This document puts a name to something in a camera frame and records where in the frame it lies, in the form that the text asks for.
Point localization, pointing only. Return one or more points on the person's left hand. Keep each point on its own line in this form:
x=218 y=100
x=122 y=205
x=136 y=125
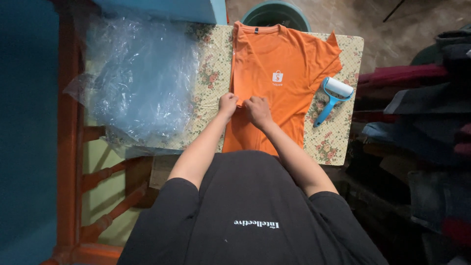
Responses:
x=227 y=106

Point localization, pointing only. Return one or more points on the person's right hand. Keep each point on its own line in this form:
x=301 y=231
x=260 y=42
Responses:
x=259 y=112

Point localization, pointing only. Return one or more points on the person's left fingers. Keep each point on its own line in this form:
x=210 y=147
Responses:
x=231 y=98

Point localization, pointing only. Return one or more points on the person's right fingers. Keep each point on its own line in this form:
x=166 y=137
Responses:
x=253 y=101

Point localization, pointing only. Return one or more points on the orange t-shirt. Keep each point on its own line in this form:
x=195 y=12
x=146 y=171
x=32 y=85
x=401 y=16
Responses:
x=279 y=88

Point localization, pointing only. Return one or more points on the blue lint roller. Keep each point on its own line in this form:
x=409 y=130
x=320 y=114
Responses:
x=333 y=99

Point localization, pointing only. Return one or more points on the floral tablecloth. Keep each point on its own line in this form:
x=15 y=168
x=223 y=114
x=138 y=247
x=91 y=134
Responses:
x=331 y=140

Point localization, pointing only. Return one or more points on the green plastic basin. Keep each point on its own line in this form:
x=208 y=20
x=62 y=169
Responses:
x=276 y=14

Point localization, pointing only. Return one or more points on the pile of clear plastic bags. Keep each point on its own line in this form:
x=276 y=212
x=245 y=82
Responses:
x=139 y=81

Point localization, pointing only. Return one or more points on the person's black t-shirt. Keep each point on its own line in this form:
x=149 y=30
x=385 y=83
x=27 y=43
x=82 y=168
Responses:
x=250 y=217

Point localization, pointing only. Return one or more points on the red wooden chair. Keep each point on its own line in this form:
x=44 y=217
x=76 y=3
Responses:
x=81 y=165

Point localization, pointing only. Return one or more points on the heap of folded clothes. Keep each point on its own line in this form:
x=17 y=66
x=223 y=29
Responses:
x=415 y=140

